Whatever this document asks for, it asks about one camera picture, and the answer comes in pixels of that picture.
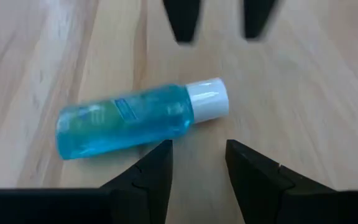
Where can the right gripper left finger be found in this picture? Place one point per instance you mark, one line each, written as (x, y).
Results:
(135, 199)

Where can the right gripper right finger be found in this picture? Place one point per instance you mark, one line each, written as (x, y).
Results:
(275, 199)

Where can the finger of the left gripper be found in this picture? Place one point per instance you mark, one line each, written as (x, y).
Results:
(258, 18)
(183, 18)

